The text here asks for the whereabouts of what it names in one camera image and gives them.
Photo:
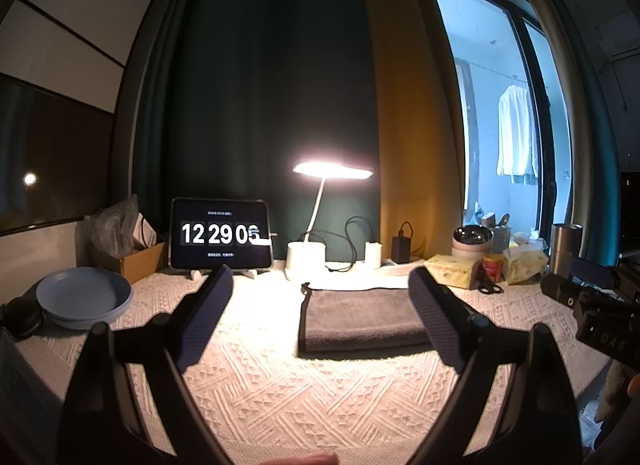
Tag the white charger adapter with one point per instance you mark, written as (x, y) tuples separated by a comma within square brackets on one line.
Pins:
[(373, 255)]

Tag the grey towel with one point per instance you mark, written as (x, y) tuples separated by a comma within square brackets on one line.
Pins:
[(360, 315)]

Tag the beige fluffy cloth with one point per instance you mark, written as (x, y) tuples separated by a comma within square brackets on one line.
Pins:
[(611, 390)]

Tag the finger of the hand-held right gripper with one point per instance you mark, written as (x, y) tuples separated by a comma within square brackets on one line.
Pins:
[(595, 272), (560, 289)]

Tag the dark green curtain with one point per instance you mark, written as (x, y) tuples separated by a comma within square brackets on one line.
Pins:
[(260, 70)]

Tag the black power adapter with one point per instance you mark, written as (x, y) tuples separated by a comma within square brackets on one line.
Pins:
[(401, 245)]

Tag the blue plate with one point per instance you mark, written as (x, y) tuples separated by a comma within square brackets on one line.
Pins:
[(82, 295)]

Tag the white hanging shirt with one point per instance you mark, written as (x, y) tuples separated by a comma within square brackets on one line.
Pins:
[(517, 130)]

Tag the glass balcony door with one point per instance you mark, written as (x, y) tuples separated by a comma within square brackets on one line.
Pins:
[(480, 95)]

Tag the white power strip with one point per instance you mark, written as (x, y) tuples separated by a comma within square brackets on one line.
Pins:
[(400, 266)]

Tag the black scissors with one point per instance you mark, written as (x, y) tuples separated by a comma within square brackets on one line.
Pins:
[(487, 286)]

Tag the patterned cup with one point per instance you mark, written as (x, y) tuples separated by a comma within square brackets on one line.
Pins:
[(500, 240)]

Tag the white tablet stand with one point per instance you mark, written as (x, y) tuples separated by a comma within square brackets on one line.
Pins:
[(196, 274)]

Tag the yellow curtain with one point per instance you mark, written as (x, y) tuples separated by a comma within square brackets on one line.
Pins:
[(415, 120)]

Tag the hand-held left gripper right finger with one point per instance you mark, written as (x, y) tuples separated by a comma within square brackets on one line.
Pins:
[(440, 320)]

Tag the person's left hand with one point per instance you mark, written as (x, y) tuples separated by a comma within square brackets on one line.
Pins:
[(300, 460)]

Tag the steel tumbler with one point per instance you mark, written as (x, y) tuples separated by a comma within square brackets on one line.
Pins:
[(564, 247)]

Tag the teal curtain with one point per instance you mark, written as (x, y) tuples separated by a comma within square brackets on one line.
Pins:
[(597, 145)]

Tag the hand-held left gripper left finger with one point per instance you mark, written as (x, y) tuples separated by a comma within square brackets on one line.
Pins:
[(202, 317)]

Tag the cardboard box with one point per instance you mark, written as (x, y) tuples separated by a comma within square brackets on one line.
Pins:
[(142, 262)]

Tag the black headphones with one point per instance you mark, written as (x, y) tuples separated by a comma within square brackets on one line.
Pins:
[(22, 317)]

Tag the white textured tablecloth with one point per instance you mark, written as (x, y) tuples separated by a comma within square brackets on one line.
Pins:
[(300, 395)]

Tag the crumpled yellow tissue pack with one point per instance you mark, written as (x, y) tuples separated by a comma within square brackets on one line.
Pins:
[(525, 262)]

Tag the tablet with clock display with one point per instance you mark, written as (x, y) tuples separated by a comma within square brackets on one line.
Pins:
[(220, 235)]

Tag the pink bowl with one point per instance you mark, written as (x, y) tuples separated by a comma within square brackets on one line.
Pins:
[(470, 251)]

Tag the white desk lamp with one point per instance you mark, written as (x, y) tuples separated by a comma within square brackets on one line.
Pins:
[(332, 170)]

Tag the clear plastic bag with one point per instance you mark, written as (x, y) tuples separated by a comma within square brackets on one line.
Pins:
[(110, 227)]

